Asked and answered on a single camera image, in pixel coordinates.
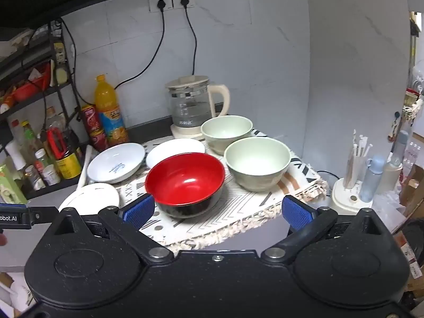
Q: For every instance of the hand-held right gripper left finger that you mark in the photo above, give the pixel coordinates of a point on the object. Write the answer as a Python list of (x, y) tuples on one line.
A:
[(139, 210)]

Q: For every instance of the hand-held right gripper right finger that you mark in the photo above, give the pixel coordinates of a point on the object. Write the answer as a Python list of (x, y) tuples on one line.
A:
[(296, 212)]

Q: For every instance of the red and black bowl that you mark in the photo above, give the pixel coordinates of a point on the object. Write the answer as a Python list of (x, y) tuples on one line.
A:
[(185, 179)]

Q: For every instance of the large white printed plate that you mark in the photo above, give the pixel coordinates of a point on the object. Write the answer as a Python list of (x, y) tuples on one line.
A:
[(112, 159)]

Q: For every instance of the pale green bowl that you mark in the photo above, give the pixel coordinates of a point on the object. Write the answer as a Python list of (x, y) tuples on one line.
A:
[(225, 131), (258, 162)]

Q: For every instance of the small white printed plate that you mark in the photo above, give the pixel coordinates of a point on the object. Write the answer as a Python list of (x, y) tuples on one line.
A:
[(172, 150)]

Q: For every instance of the person's left hand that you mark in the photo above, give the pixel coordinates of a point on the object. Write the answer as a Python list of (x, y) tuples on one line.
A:
[(2, 240)]

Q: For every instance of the green cardboard box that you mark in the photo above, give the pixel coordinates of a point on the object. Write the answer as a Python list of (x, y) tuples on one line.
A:
[(10, 185)]

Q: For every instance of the small clear jar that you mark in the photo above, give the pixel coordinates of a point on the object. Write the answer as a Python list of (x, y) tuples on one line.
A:
[(34, 179)]

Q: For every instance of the patterned fringed table mat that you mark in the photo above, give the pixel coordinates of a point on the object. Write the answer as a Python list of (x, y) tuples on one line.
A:
[(251, 205)]

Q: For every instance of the plain white plate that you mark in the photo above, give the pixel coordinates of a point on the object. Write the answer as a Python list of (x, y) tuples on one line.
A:
[(89, 197)]

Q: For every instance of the cream chopstick holder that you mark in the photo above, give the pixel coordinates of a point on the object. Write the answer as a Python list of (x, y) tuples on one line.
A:
[(347, 198)]

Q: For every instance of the white jar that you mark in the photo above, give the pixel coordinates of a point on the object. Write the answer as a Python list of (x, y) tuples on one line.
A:
[(51, 175)]

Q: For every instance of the white cup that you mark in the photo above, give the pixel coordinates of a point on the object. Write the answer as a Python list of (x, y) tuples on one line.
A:
[(15, 155)]

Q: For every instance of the dark bottle with yellow label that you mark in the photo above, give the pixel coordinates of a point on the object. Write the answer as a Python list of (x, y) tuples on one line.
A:
[(68, 165)]

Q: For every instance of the green label bottle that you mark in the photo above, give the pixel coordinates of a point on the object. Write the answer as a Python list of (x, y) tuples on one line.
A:
[(31, 139)]

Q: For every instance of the light blue bottle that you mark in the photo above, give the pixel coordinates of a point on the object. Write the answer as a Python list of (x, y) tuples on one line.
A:
[(371, 179)]

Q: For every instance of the red drink can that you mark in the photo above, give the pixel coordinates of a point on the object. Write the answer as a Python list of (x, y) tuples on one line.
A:
[(91, 117), (98, 139)]

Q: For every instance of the cream kettle base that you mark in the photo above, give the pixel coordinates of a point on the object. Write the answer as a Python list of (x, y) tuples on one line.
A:
[(185, 133)]

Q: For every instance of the white bottle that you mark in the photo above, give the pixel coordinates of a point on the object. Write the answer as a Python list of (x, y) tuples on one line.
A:
[(389, 175)]

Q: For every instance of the clear plastic bottle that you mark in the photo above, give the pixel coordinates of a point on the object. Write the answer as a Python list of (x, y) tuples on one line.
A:
[(53, 117)]

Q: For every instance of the orange juice bottle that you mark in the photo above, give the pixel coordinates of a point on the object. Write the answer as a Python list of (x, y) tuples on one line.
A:
[(109, 106)]

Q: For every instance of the brown cardboard box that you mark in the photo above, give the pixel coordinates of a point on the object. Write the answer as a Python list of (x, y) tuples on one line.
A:
[(410, 258)]

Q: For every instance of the red plastic basin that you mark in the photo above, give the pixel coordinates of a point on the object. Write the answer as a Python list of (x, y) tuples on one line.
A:
[(29, 86)]

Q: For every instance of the black metal rack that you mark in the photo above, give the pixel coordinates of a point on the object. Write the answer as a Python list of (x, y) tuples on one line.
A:
[(64, 82)]

